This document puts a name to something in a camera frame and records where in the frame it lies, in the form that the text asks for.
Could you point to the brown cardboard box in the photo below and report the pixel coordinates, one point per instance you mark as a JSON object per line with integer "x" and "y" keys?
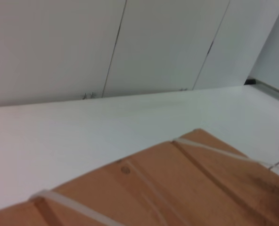
{"x": 200, "y": 188}

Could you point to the clear packing tape strip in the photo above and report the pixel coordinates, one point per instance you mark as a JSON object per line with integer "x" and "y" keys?
{"x": 151, "y": 188}

